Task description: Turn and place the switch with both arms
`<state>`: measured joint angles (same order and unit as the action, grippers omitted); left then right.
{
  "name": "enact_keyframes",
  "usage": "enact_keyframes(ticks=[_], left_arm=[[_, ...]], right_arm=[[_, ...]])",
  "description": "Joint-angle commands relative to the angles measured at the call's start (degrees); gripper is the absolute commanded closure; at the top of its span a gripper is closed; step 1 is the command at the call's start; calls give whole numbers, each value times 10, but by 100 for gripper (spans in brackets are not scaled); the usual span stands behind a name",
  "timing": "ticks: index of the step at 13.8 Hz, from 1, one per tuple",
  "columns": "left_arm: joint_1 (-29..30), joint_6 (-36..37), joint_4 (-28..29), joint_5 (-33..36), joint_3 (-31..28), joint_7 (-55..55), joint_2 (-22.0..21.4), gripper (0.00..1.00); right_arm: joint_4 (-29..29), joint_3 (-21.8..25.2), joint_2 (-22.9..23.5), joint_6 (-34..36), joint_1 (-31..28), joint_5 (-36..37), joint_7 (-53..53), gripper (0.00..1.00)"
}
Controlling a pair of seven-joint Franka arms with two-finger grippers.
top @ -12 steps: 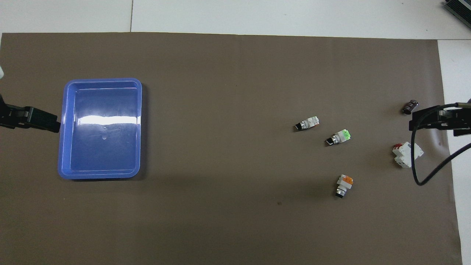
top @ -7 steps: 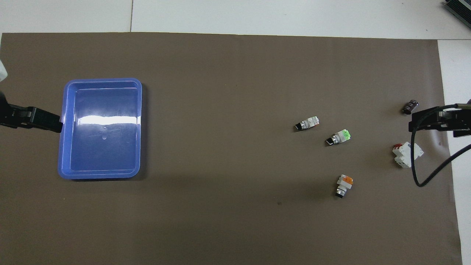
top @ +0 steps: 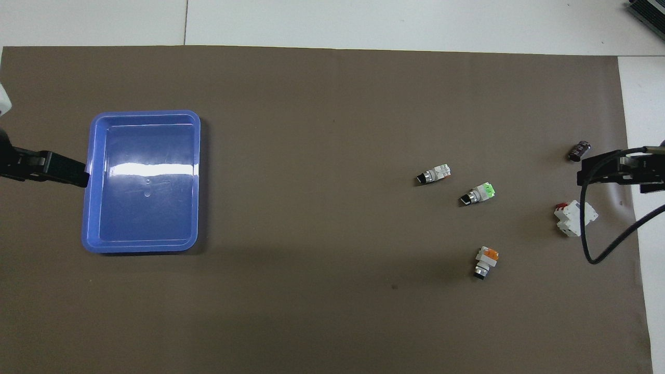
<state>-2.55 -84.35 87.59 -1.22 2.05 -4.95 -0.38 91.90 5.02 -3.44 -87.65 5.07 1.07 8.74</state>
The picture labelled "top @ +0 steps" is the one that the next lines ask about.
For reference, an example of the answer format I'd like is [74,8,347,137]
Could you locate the white circuit breaker red lever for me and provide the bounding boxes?
[554,200,599,238]

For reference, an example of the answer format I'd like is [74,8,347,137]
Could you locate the selector switch with white block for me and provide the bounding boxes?
[416,164,451,185]

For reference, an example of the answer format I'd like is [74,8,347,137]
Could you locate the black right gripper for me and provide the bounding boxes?
[577,150,665,194]

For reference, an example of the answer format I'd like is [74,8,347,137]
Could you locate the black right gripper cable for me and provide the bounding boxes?
[580,146,665,265]

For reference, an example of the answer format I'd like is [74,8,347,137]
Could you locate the selector switch with green block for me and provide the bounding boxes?
[459,182,496,206]

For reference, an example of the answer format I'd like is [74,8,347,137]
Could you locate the brown table mat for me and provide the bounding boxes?
[0,46,654,374]

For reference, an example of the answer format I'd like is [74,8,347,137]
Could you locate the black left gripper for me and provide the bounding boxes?
[0,129,89,188]

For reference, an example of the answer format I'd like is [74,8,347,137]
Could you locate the selector switch with orange block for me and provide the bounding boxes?
[473,246,500,281]

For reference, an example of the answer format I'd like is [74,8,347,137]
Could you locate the blue plastic tray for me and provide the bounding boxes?
[82,110,202,254]

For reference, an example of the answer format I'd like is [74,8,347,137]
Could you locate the grey finned metal device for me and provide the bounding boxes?
[626,0,665,35]

